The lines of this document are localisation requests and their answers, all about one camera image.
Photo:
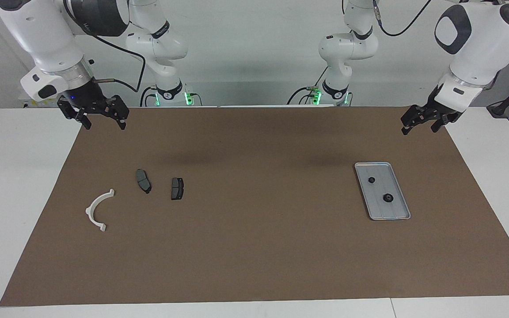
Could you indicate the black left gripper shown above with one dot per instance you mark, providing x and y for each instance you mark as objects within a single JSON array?
[{"x": 431, "y": 115}]

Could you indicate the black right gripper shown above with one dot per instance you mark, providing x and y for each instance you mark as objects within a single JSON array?
[{"x": 89, "y": 101}]

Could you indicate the large black bearing gear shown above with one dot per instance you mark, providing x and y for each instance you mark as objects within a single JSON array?
[{"x": 387, "y": 198}]

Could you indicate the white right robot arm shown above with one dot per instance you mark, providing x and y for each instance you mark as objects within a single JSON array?
[{"x": 47, "y": 39}]

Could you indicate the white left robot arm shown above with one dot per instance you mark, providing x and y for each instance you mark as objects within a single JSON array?
[{"x": 480, "y": 48}]

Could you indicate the silver metal tray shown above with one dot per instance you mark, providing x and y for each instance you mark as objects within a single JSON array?
[{"x": 391, "y": 212}]

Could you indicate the white box yellow label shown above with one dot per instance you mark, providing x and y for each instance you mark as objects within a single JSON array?
[{"x": 38, "y": 104}]

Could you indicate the curved dark brake pad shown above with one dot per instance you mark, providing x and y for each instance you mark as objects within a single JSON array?
[{"x": 143, "y": 180}]

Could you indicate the rectangular dark brake pad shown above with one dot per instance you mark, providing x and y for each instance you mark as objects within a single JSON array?
[{"x": 177, "y": 189}]

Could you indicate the brown table mat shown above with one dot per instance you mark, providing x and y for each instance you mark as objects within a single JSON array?
[{"x": 254, "y": 247}]

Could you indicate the white curved plastic bracket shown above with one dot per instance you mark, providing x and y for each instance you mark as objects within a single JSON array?
[{"x": 90, "y": 211}]

